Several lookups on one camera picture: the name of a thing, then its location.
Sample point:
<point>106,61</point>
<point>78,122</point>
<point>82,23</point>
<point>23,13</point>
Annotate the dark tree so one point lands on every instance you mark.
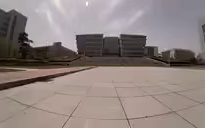
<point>24,43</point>

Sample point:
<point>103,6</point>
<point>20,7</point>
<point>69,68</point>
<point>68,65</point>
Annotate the wide grey building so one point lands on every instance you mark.
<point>90,45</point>

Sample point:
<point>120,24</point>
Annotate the wide stone stairs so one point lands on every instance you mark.
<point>116,61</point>

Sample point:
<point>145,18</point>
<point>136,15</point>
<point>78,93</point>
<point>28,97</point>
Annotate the grey stone kerb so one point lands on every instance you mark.
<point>23,81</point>

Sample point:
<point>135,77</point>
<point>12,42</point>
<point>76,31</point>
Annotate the small grey building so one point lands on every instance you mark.
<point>151,51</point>

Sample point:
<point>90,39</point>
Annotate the pale concrete slab plaza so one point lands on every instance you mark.
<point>123,100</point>

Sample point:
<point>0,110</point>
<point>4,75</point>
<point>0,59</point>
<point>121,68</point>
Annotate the low dark building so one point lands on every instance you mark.
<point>56,51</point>

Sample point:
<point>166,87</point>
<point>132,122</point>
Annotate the tall grey building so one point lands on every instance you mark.
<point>6,30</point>

